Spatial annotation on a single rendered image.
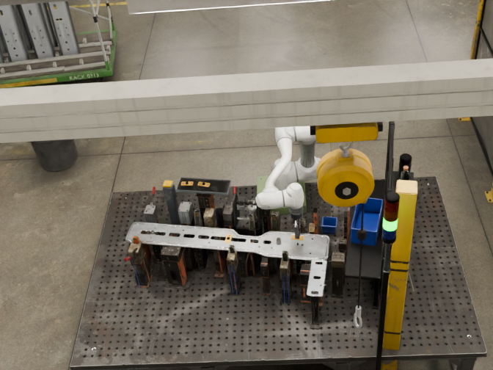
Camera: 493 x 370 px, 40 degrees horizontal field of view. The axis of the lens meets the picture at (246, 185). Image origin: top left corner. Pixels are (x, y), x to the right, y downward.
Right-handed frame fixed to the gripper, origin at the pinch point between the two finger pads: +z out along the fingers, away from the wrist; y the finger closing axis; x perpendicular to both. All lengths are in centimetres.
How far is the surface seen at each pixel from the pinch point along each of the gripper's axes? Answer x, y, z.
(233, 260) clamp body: -38.5, 21.4, 6.4
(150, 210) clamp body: -105, -16, 5
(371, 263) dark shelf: 48, 14, 8
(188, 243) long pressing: -72, 7, 10
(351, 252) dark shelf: 34.8, 6.3, 7.7
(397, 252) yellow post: 62, 53, -47
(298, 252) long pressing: 1.5, 6.5, 10.5
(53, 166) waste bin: -268, -163, 102
